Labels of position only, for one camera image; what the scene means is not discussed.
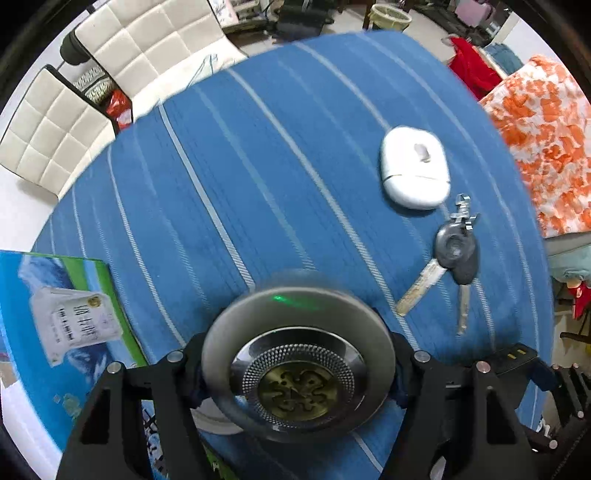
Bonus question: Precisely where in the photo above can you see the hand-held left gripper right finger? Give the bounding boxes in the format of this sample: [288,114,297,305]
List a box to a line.
[379,330,539,480]

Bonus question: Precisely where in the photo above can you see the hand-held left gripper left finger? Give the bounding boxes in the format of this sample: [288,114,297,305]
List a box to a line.
[55,332,213,480]

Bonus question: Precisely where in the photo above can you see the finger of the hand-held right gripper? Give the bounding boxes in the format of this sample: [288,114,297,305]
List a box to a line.
[496,344,591,418]
[522,413,591,464]

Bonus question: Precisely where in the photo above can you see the silver round tin gold emblem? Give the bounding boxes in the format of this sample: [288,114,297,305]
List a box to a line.
[201,270,398,444]

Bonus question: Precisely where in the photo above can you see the blue printed cardboard box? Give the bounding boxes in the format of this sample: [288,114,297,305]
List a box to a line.
[0,250,222,480]

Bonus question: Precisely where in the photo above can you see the white computer mouse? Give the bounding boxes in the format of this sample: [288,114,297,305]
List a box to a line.
[379,126,452,210]

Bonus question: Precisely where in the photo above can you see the key with dark fob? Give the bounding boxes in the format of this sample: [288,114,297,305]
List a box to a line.
[450,247,481,336]

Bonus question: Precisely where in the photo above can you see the light green cloth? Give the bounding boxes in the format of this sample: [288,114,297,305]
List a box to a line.
[547,235,591,283]

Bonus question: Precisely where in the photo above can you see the key with grey fob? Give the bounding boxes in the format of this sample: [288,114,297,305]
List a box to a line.
[396,220,479,317]

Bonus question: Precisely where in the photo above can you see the orange floral blanket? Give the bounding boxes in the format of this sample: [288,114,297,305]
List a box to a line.
[478,54,591,239]

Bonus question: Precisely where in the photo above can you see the blue striped tablecloth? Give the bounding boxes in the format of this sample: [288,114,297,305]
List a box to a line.
[32,30,555,480]

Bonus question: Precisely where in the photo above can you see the red snack bag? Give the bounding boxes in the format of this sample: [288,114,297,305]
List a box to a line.
[106,90,135,132]

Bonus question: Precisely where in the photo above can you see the white quilted chair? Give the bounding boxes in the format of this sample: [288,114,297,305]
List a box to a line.
[0,65,116,201]
[62,0,250,100]

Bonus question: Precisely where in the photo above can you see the red cloth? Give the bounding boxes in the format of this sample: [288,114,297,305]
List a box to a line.
[448,37,502,100]

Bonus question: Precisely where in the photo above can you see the teal cloth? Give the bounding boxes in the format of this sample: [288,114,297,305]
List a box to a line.
[485,42,525,75]

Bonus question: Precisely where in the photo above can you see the patterned black white bag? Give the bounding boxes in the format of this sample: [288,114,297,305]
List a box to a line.
[71,64,114,105]

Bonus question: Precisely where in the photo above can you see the wicker basket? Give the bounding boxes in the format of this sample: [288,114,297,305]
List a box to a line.
[371,4,413,31]

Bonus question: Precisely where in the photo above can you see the silver key ring clip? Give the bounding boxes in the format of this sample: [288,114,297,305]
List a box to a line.
[449,194,481,232]

